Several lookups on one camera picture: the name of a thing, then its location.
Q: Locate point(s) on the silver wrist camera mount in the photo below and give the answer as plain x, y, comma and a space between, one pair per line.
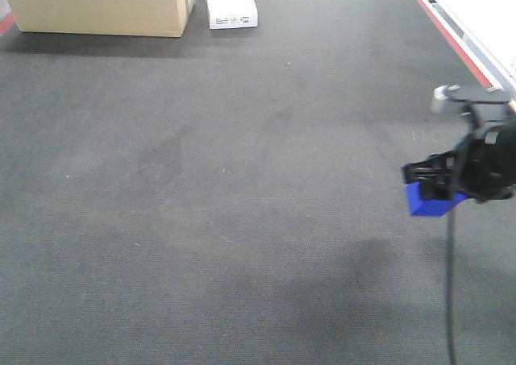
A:
447, 97

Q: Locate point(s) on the white conveyor side rail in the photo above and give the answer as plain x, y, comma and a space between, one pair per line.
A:
483, 34

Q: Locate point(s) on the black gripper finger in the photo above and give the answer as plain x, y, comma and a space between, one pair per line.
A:
432, 175

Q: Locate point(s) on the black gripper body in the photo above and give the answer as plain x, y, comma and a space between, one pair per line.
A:
484, 166

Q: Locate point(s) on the long white carton box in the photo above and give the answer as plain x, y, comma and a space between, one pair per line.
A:
232, 14

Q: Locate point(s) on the large cardboard box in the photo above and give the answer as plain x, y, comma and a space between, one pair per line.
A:
155, 18

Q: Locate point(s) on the blue plastic block part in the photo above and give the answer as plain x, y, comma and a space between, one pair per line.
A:
419, 207

